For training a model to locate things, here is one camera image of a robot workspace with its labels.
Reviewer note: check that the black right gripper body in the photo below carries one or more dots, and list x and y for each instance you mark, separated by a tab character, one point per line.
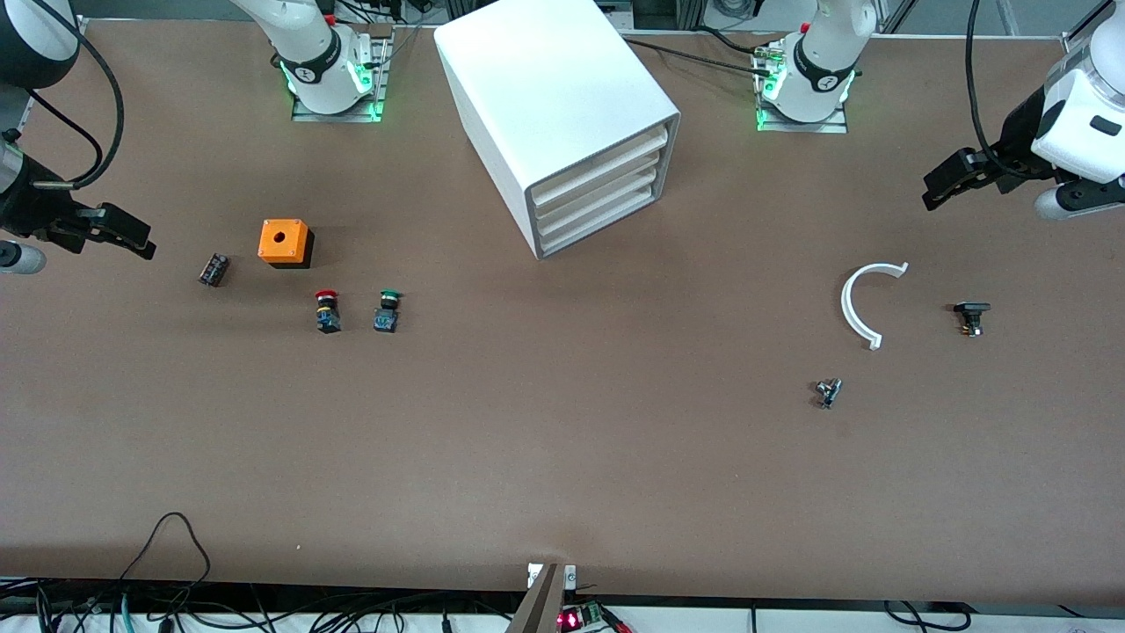
28	209

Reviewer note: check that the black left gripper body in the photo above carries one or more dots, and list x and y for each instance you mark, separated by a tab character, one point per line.
1019	132

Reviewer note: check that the red push button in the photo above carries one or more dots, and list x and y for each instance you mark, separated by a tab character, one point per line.
328	315

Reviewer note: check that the white plastic drawer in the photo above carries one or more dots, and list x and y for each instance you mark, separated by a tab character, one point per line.
598	222
598	207
598	170
598	190

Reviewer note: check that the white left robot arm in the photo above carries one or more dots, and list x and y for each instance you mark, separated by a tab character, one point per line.
826	53

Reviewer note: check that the green push button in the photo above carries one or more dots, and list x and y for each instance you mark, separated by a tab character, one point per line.
387	315

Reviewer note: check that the white drawer cabinet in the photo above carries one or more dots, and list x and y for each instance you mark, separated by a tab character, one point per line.
545	79

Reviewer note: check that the small black contact block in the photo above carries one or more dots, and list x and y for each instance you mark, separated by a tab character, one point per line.
214	270

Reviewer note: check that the chrome metal fitting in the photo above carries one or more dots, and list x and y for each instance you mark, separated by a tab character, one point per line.
828	392

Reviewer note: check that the circuit board with red LED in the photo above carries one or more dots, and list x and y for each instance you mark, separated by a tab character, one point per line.
580	617

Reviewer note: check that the aluminium frame corner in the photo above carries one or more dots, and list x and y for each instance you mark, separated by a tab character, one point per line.
1077	35

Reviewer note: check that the black knob switch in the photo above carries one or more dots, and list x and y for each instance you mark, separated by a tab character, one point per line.
971	309

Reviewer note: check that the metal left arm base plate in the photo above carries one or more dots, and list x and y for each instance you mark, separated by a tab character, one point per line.
831	128

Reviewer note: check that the orange button enclosure box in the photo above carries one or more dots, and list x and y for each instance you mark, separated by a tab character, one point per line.
283	239

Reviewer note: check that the white curved plastic bracket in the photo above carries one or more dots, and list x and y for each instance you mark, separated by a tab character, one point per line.
849	308

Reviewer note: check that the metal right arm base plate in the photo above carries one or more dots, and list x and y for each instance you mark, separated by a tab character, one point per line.
338	115

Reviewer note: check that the small white mount bracket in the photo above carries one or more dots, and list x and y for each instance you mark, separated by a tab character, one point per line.
570	576

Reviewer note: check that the grey camera mount beam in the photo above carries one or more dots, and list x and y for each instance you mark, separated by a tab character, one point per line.
540	607

